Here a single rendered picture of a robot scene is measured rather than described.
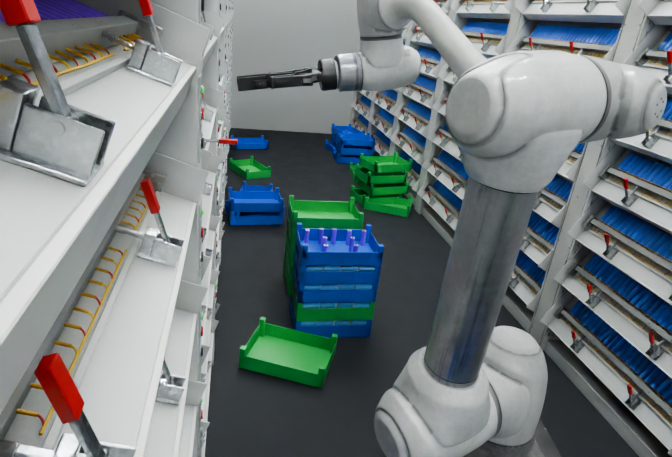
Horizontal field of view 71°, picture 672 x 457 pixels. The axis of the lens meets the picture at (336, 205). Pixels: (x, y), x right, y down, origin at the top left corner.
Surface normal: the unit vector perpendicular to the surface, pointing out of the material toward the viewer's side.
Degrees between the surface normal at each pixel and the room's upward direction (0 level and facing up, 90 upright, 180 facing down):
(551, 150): 101
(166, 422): 19
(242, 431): 0
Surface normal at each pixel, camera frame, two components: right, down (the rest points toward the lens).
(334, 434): 0.11, -0.93
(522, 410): 0.46, 0.29
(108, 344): 0.42, -0.87
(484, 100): -0.88, 0.07
